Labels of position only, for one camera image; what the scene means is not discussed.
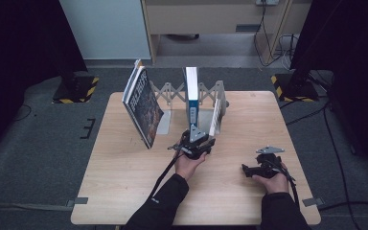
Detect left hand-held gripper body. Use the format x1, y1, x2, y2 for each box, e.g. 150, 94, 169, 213
179, 124, 213, 160

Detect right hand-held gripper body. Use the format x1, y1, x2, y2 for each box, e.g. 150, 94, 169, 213
254, 146, 287, 179

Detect white caterpillar picture book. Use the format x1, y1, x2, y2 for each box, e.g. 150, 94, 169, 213
208, 98, 224, 137

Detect thick blue book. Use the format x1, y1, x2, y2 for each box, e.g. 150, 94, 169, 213
183, 66, 201, 132

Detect expandable metal book rack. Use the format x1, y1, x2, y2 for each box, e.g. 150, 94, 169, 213
148, 80, 230, 137

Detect dark cover magazine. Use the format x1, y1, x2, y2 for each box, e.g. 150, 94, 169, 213
123, 65, 165, 150

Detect magazine with portrait cover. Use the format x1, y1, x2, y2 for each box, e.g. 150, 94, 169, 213
122, 58, 144, 99

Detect person's left hand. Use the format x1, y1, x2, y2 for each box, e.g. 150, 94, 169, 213
173, 149, 209, 182

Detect person's right hand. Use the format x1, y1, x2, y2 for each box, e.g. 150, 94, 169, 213
251, 162, 290, 196

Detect grey tape piece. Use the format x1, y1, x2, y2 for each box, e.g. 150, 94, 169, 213
66, 196, 90, 207
301, 196, 326, 207

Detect black yellow striped stand base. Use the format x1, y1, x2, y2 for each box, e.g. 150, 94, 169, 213
269, 72, 321, 104
51, 71, 101, 104

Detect dark round object under desk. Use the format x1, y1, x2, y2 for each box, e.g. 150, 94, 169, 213
165, 33, 201, 42

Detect light wooden desk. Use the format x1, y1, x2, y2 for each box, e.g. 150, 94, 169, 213
140, 0, 311, 65

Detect black curtain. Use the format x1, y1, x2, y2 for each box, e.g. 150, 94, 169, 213
287, 0, 368, 175
0, 0, 88, 164

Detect white panel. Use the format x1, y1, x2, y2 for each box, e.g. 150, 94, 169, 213
58, 0, 151, 61

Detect white power strip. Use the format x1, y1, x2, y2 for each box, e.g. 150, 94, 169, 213
255, 0, 280, 7

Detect grey floor strip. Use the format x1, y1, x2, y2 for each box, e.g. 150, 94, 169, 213
0, 202, 75, 213

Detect right hand-held gripper cable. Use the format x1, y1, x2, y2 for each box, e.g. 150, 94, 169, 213
272, 159, 301, 209

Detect hand-held gripper cable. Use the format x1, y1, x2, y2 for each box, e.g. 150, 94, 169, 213
272, 159, 301, 209
146, 143, 188, 206

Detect left hand-held gripper cable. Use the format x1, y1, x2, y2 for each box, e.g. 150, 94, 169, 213
146, 143, 188, 206

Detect thick black floor cable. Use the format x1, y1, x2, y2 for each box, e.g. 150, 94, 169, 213
279, 95, 368, 230

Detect hanging black cables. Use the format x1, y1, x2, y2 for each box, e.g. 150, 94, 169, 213
252, 4, 300, 69

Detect thin black floor cable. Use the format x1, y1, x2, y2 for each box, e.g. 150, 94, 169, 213
12, 103, 34, 123

